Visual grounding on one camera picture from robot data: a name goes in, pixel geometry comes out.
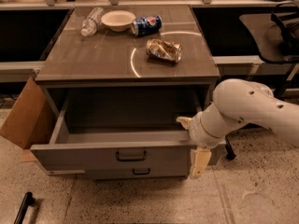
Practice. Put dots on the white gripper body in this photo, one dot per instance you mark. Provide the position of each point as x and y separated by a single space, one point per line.
199 132

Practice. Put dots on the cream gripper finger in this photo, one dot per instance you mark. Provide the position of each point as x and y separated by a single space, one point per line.
184 121
200 158

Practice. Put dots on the grey top drawer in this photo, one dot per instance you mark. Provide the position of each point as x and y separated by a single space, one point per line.
121 128

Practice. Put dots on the grey drawer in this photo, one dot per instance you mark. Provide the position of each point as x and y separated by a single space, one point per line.
134 173
121 128

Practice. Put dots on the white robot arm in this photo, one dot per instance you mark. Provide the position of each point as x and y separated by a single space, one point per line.
235 104

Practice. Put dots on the grey bottom drawer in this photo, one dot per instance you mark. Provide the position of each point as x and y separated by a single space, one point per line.
134 173

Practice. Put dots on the grey three-drawer cabinet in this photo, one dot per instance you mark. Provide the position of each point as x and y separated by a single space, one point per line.
112 60

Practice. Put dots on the black table leg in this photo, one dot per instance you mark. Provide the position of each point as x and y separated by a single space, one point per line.
230 152

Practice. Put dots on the blue Pepsi can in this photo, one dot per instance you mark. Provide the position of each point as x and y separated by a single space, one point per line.
146 25

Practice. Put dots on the white paper bowl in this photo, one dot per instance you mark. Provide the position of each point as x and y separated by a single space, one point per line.
118 20

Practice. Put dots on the black chair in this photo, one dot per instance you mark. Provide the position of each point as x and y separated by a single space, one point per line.
276 33

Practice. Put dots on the clear plastic water bottle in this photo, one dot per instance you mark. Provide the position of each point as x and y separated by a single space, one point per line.
91 24

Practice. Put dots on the brown cardboard box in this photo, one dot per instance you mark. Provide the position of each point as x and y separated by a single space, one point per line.
31 122

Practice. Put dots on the black bar on floor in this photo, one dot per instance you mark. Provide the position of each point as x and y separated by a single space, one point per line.
28 200

